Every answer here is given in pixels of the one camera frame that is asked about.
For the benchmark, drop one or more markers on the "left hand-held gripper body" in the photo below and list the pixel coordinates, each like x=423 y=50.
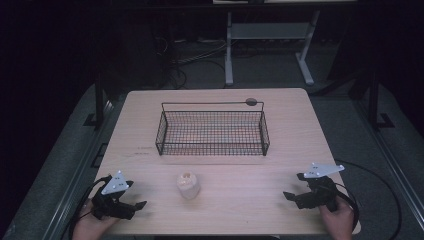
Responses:
x=110 y=205

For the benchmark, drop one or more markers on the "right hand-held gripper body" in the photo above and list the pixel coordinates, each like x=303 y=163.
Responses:
x=321 y=191

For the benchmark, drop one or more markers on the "person's left hand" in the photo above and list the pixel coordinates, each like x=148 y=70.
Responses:
x=88 y=223

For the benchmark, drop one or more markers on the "person's right hand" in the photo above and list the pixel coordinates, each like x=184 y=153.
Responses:
x=336 y=221

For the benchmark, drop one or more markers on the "dark oval basket tag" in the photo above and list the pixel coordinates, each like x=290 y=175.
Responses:
x=251 y=102

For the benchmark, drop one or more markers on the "aluminium floor rail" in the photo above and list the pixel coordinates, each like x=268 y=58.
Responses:
x=76 y=180
x=393 y=166

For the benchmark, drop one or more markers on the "black metal post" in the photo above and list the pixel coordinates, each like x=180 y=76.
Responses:
x=374 y=100
x=99 y=100

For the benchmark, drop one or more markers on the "white metal desk frame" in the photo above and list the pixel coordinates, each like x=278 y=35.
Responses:
x=266 y=31

